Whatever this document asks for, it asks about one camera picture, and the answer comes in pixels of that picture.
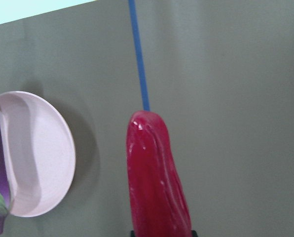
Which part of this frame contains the red chili pepper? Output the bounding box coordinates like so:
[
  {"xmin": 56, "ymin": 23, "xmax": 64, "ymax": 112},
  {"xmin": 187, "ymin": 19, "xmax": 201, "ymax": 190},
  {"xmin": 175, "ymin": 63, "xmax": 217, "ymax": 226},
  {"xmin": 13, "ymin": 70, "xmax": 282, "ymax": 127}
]
[{"xmin": 126, "ymin": 111, "xmax": 192, "ymax": 237}]

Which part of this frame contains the pink plate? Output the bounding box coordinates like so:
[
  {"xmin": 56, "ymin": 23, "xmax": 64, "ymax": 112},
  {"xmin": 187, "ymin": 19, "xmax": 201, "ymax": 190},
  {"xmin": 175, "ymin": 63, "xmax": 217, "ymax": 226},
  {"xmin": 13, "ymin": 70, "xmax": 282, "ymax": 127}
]
[{"xmin": 0, "ymin": 91, "xmax": 76, "ymax": 217}]

